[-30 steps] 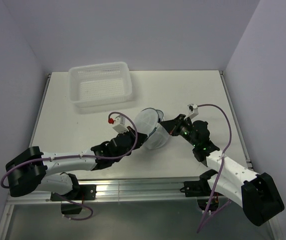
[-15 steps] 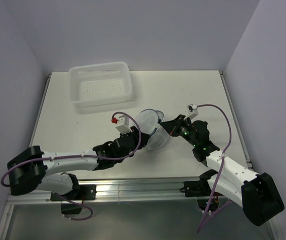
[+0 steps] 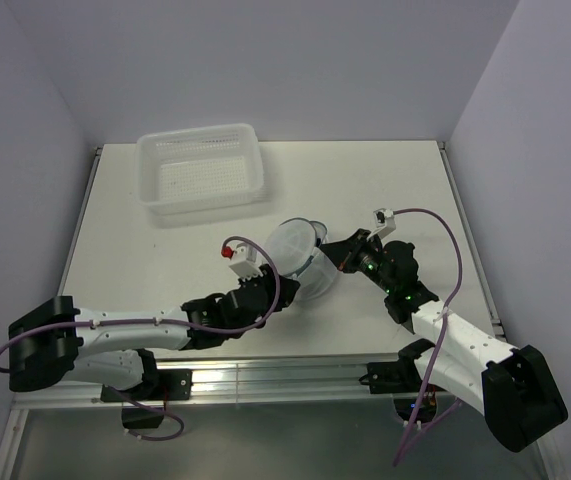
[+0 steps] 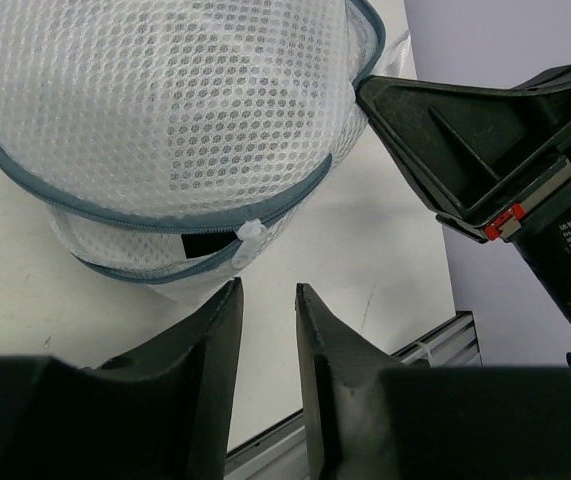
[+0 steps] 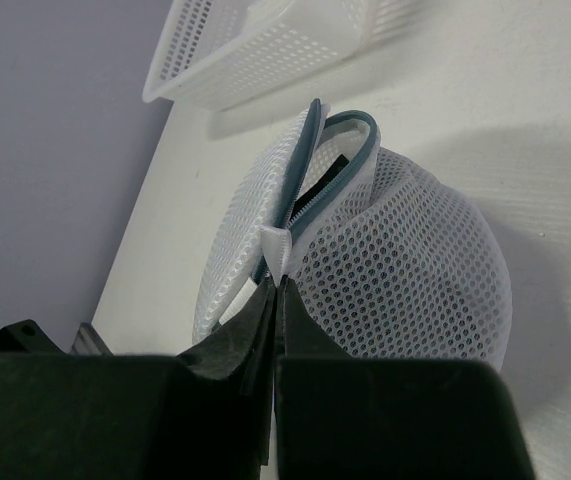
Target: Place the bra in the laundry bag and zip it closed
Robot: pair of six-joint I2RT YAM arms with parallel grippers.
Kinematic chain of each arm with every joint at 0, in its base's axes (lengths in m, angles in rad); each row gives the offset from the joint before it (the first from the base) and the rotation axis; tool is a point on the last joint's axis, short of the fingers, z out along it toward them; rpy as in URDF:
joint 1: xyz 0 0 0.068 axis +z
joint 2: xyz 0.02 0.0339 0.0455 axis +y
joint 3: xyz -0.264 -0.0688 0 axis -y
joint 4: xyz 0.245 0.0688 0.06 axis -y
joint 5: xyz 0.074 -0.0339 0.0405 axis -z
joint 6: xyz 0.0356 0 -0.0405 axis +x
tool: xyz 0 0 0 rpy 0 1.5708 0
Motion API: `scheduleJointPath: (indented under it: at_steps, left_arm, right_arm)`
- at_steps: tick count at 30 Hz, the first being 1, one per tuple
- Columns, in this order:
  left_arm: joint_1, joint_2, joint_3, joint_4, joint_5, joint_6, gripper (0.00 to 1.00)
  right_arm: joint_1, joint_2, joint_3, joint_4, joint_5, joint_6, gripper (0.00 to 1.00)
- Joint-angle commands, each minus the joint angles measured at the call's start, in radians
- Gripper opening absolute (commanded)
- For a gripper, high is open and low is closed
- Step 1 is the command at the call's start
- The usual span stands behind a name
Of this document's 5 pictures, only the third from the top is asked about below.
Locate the aluminium rail frame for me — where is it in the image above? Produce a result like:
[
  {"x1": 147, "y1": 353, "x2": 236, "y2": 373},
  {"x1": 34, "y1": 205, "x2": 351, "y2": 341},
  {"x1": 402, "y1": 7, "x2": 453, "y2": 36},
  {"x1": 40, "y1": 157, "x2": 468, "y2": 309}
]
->
[{"x1": 4, "y1": 141, "x2": 507, "y2": 479}]

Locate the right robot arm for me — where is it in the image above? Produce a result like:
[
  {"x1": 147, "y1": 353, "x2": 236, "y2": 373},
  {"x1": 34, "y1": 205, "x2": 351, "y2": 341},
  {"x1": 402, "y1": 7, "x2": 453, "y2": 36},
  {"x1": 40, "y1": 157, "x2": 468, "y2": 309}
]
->
[{"x1": 321, "y1": 229, "x2": 568, "y2": 452}]

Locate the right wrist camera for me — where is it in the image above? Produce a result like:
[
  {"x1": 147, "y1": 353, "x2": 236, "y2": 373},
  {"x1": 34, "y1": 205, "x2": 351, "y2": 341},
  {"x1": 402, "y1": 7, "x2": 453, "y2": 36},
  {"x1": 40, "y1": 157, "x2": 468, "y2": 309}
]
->
[{"x1": 367, "y1": 208, "x2": 396, "y2": 240}]

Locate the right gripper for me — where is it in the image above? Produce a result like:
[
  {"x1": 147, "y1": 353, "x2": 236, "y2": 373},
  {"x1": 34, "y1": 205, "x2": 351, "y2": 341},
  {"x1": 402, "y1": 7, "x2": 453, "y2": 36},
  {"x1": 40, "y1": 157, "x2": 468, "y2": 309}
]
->
[{"x1": 321, "y1": 228, "x2": 395, "y2": 294}]

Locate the white plastic basket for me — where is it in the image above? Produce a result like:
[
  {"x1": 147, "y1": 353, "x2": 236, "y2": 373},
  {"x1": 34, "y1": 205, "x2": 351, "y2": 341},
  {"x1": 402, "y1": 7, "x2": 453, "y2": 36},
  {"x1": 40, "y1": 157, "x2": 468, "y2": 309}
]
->
[{"x1": 135, "y1": 123, "x2": 266, "y2": 216}]

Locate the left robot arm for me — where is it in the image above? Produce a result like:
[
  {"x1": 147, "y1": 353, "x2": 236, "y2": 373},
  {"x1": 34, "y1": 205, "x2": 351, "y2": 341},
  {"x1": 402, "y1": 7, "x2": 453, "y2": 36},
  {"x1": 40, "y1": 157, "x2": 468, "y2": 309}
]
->
[{"x1": 6, "y1": 265, "x2": 300, "y2": 399}]

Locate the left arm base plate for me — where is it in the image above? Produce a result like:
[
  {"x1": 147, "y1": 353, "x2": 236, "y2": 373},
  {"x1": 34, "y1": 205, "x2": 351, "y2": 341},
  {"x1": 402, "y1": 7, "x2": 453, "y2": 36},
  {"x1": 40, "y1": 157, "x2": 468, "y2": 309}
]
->
[{"x1": 100, "y1": 369, "x2": 192, "y2": 403}]

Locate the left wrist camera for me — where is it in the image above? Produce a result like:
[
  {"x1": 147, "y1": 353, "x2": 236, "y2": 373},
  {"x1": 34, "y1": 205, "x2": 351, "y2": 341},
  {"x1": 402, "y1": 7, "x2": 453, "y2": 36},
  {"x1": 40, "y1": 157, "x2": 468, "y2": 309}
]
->
[{"x1": 221, "y1": 242, "x2": 261, "y2": 280}]

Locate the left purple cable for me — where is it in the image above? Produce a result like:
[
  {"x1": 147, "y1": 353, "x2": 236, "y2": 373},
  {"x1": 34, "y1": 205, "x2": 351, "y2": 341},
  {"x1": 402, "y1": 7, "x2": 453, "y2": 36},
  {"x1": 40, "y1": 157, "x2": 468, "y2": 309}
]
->
[{"x1": 0, "y1": 235, "x2": 281, "y2": 444}]

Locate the white mesh laundry bag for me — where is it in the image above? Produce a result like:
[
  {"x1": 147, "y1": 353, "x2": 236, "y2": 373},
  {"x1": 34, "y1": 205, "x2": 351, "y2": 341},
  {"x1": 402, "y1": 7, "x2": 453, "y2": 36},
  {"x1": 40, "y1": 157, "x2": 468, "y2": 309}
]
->
[{"x1": 264, "y1": 217, "x2": 337, "y2": 302}]

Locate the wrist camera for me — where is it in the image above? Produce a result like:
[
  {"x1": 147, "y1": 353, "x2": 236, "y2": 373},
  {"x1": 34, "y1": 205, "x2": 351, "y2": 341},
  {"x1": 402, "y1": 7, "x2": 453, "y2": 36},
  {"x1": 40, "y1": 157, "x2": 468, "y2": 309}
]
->
[
  {"x1": 367, "y1": 208, "x2": 396, "y2": 240},
  {"x1": 221, "y1": 242, "x2": 261, "y2": 280}
]

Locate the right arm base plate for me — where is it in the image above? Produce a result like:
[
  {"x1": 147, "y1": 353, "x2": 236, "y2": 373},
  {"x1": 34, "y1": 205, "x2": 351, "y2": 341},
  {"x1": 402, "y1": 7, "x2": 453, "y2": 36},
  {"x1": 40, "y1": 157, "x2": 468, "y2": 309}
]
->
[{"x1": 358, "y1": 360, "x2": 422, "y2": 395}]

